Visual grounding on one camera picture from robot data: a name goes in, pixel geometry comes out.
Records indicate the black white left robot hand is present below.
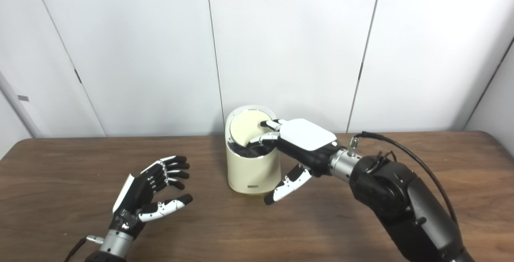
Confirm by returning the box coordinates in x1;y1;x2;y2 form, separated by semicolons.
109;156;193;238

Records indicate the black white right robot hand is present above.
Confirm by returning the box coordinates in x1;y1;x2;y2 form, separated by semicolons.
247;118;347;205

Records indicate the round cream bin lid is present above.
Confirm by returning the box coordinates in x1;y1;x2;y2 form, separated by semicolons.
230;110;275;146

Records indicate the cream-colored bin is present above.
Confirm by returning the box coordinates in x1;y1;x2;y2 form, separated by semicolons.
225;106;281;195

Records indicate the black bin liner bag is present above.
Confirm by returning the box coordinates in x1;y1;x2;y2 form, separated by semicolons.
228;140;277;158

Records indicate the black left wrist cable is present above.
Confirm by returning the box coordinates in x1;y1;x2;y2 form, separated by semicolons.
64;235;105;262

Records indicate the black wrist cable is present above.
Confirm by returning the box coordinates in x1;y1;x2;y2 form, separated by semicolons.
64;235;105;262
349;131;458;226

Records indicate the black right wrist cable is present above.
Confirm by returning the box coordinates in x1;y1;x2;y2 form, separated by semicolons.
349;131;458;226

